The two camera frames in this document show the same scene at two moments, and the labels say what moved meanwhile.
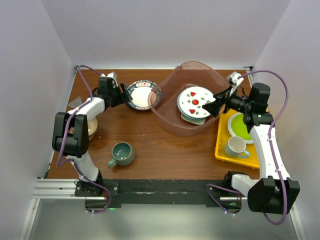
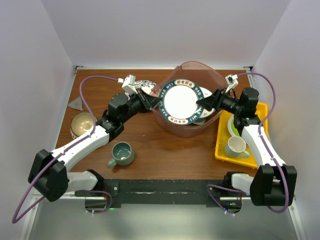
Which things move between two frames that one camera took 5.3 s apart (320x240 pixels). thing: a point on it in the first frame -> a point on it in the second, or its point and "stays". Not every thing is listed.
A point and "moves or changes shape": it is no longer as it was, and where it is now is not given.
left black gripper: x=124 y=97 -> x=150 y=102
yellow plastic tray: x=223 y=135 stays
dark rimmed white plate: x=146 y=95 moves or changes shape
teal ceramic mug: x=123 y=153 stays
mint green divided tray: x=198 y=121 stays
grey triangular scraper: x=76 y=103 stays
